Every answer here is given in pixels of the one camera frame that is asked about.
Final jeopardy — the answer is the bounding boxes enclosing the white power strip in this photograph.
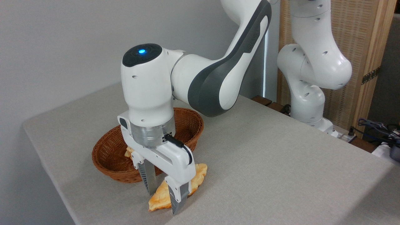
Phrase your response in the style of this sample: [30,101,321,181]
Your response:
[331,127,357,143]

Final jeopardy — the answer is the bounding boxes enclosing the brown wicker basket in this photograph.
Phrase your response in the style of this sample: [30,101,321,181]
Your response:
[92,107,204,183]

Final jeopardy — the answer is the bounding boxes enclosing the tangled dark cables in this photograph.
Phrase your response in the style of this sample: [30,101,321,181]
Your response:
[348,118,400,147]

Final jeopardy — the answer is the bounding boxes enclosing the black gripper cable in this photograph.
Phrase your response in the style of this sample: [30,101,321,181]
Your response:
[164,134,193,165]

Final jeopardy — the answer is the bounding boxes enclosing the bamboo folding screen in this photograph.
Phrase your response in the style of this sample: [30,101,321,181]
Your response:
[277,0,397,132]

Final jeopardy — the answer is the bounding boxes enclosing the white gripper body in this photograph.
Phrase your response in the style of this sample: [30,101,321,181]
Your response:
[117,112,196,188]

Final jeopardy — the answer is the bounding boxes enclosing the long leaf-shaped bread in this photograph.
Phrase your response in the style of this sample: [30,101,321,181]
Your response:
[148,163,208,212]

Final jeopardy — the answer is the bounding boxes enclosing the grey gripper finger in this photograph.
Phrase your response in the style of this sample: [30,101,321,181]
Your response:
[131,152,158,196]
[164,176,191,215]

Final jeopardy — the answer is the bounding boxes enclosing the grey tablecloth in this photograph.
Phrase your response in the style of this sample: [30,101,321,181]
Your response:
[22,82,400,225]

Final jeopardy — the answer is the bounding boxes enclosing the metal screen hinge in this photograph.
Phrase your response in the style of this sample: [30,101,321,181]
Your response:
[362,67,381,85]

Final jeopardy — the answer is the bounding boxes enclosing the brown wooden block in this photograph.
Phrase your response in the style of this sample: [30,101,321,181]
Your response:
[267,102,291,116]
[252,95,272,107]

